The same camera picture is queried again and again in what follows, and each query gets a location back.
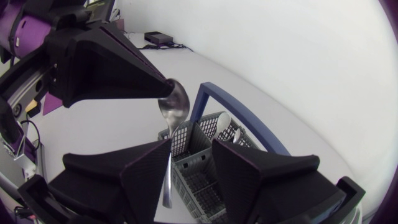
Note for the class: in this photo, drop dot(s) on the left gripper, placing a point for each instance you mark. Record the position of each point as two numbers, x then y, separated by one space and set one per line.
25 87

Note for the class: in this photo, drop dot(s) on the grey cutlery basket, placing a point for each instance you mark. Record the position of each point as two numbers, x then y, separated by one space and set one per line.
199 174

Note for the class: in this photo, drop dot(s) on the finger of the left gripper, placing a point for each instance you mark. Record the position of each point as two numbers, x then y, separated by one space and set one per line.
130 46

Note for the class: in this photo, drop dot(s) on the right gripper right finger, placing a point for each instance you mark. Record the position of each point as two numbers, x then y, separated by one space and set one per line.
264 186

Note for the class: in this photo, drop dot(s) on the black power brick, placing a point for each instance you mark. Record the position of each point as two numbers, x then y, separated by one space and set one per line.
158 38

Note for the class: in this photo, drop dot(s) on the steel spoon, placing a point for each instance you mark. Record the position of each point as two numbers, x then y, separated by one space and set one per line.
174 105

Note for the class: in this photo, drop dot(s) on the pale plastic spoon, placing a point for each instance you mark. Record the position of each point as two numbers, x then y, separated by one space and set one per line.
223 123
237 136

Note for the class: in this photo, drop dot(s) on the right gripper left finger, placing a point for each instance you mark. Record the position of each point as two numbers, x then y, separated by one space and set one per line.
124 186

